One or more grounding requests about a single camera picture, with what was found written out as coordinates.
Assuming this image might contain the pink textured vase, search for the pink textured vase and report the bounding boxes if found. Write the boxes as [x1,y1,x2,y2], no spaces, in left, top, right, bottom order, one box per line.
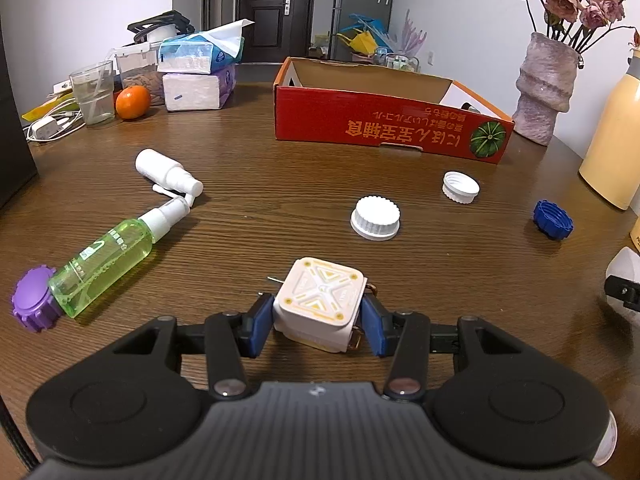
[513,32,582,146]

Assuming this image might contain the blue tissue pack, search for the blue tissue pack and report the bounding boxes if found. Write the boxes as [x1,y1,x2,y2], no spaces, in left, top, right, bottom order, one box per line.
[157,18,254,75]

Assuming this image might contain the orange tangerine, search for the orange tangerine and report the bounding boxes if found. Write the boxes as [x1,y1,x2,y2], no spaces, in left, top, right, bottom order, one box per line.
[115,86,151,120]

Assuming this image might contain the purple bottle cap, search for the purple bottle cap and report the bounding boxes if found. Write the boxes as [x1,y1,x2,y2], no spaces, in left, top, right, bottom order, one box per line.
[11,264,63,333]

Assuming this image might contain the clear plastic cup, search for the clear plastic cup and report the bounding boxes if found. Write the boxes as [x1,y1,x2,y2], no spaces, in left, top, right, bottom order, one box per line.
[70,60,115,126]

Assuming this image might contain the dark wooden door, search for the dark wooden door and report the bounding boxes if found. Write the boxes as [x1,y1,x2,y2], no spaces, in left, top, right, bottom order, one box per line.
[236,0,312,63]

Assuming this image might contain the purple tissue pack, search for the purple tissue pack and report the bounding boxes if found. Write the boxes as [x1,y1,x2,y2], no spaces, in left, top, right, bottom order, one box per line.
[163,64,236,112]

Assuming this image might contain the green spray bottle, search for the green spray bottle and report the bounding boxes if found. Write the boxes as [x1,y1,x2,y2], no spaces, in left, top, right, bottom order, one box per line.
[48,196,190,318]

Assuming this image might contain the blue bottle cap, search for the blue bottle cap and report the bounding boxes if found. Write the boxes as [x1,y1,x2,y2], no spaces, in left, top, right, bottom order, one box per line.
[533,200,574,240]

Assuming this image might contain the white charger with cable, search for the white charger with cable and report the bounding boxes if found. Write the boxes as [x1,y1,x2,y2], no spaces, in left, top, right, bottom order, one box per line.
[25,110,85,143]

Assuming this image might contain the small white cap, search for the small white cap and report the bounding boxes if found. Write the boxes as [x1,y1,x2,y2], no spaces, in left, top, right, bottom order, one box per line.
[442,171,480,205]

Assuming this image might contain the cream yellow thermos bottle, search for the cream yellow thermos bottle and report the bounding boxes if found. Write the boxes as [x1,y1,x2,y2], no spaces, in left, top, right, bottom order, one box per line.
[578,48,639,210]

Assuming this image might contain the dried pink flowers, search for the dried pink flowers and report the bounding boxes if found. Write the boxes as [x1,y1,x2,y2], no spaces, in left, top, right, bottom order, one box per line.
[518,0,639,54]

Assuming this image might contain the large white ridged cap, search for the large white ridged cap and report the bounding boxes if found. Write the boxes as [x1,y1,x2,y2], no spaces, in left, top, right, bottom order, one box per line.
[350,195,400,242]

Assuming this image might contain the red cardboard box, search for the red cardboard box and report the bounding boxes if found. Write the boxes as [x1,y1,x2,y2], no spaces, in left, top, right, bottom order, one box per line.
[273,58,514,164]

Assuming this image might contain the white cube plug adapter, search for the white cube plug adapter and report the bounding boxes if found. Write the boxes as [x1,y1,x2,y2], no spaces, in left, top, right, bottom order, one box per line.
[268,257,376,353]

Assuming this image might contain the white spray bottle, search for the white spray bottle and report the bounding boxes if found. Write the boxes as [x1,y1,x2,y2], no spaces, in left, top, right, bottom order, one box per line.
[134,148,204,197]

